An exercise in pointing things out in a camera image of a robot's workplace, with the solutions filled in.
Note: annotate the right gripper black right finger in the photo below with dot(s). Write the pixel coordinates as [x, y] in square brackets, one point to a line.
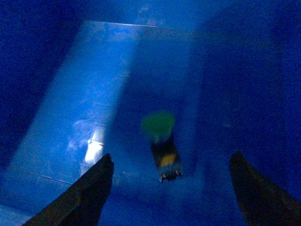
[261, 201]

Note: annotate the blue target bin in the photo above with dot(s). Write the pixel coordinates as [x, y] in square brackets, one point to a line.
[78, 76]

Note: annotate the green mushroom push button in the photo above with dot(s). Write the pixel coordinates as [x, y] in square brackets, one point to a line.
[159, 130]

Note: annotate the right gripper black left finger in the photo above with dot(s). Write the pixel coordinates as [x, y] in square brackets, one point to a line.
[82, 203]

